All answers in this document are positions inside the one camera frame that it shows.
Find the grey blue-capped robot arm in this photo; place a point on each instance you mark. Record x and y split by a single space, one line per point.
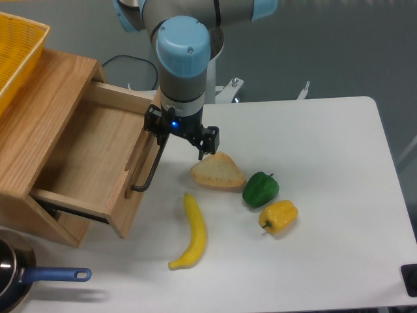
179 32

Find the green toy bell pepper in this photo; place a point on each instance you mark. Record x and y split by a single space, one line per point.
260 189

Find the blue-handled dark pan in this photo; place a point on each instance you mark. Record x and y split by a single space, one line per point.
18 274

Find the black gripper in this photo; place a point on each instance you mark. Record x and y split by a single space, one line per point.
162 122

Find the yellow toy banana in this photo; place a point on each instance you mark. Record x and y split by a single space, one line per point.
198 236

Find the yellow toy bell pepper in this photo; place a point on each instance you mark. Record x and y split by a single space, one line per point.
278 216

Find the wooden drawer cabinet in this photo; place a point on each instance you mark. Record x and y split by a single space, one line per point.
30 129

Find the yellow plastic basket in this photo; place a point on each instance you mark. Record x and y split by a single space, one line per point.
22 43

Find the black table-edge clamp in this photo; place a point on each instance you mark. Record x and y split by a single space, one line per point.
409 274

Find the toy bread slice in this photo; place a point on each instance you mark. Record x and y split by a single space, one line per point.
218 172

